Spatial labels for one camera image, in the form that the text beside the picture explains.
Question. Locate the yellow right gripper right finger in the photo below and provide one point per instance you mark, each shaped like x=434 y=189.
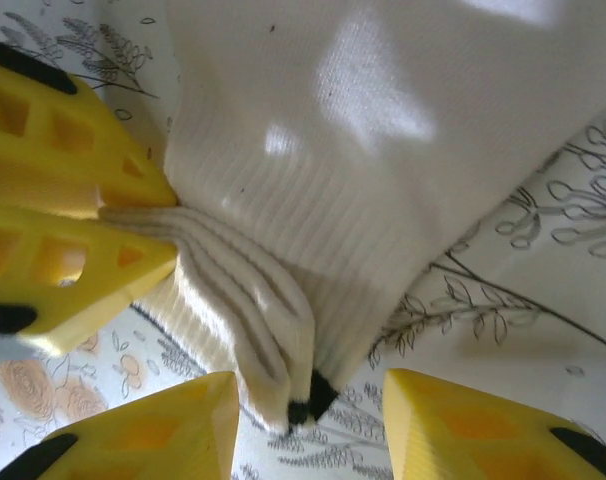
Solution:
x=483 y=440

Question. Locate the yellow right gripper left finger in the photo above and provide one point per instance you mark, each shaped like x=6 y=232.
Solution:
x=158 y=435

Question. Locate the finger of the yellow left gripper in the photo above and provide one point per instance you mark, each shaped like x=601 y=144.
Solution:
x=58 y=165
x=58 y=280

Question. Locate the white sock black stripes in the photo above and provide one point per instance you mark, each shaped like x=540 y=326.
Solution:
x=358 y=200

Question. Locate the floral printed tablecloth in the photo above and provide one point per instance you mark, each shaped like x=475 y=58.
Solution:
x=533 y=300

